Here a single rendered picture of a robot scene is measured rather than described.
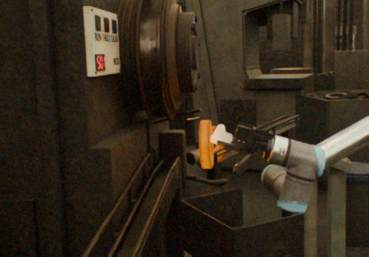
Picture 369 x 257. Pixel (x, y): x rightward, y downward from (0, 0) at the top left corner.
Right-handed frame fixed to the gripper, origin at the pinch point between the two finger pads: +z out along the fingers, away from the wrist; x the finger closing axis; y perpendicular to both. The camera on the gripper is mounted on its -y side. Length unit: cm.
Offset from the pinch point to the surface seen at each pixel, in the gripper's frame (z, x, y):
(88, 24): 36, 26, 26
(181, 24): 17.8, -10.2, 32.6
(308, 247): -59, -77, -56
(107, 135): 28.6, 11.9, -4.5
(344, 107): -87, -216, 5
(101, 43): 34.0, 18.4, 22.1
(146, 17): 27.7, -1.2, 32.1
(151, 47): 23.4, 1.9, 23.6
